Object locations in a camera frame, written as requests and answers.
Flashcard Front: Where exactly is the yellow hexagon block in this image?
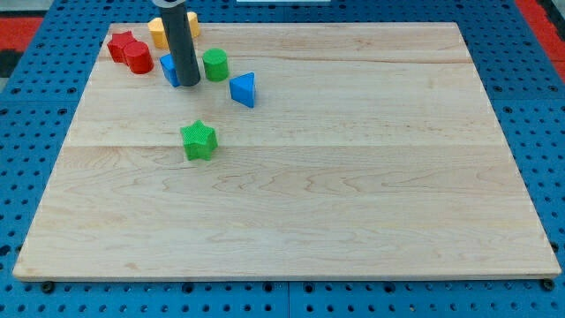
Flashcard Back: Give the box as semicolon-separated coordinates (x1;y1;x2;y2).
147;18;169;49

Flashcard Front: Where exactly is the blue triangle block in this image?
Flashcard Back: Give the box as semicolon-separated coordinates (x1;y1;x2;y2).
229;72;255;108

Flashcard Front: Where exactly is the green star block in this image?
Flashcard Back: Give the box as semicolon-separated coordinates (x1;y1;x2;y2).
180;120;218;161

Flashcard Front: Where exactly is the light wooden board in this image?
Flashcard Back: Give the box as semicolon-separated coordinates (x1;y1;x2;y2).
13;22;561;282

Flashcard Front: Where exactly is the green cylinder block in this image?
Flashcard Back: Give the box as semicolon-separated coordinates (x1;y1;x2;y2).
202;48;230;82

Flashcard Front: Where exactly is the blue cube block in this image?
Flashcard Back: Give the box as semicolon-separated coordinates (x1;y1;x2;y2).
159;54;180;87

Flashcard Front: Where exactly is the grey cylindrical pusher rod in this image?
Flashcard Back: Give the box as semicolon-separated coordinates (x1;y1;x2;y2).
153;0;200;87

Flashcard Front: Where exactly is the yellow block behind rod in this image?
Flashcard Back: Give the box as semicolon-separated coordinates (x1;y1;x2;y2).
186;11;200;38

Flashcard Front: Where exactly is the red cylinder block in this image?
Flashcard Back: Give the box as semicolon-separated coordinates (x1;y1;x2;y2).
123;42;154;74

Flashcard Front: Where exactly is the red star block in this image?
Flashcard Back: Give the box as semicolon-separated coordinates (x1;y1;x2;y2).
107;31;136;64

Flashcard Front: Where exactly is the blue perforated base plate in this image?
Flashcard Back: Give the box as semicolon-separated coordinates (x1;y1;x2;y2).
1;0;564;317

